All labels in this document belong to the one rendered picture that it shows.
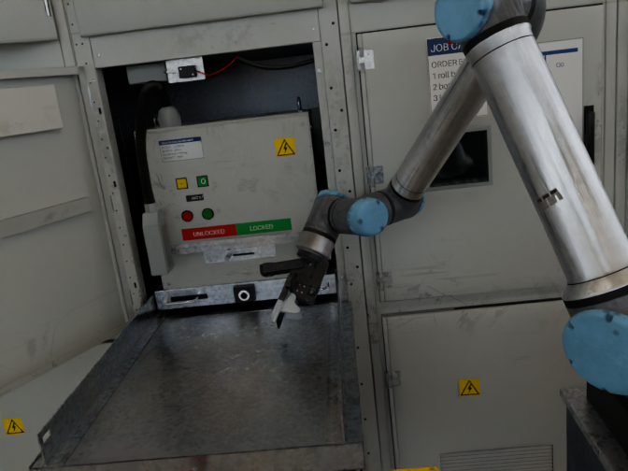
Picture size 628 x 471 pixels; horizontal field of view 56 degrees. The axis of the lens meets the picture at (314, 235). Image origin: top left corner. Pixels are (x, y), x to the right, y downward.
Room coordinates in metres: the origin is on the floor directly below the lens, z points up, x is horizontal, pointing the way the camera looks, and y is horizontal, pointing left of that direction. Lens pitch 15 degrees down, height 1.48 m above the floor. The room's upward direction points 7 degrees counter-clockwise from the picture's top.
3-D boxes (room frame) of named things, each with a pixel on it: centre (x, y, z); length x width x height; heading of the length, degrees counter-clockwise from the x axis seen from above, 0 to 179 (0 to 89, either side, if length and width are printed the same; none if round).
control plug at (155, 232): (1.61, 0.43, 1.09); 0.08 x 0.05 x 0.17; 176
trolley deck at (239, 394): (1.28, 0.24, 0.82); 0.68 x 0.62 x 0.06; 176
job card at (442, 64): (1.56, -0.41, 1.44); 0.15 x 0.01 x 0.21; 86
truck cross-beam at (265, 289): (1.68, 0.22, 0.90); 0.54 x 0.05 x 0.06; 86
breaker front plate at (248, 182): (1.66, 0.22, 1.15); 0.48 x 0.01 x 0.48; 86
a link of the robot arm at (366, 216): (1.40, -0.12, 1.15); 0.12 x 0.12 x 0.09; 37
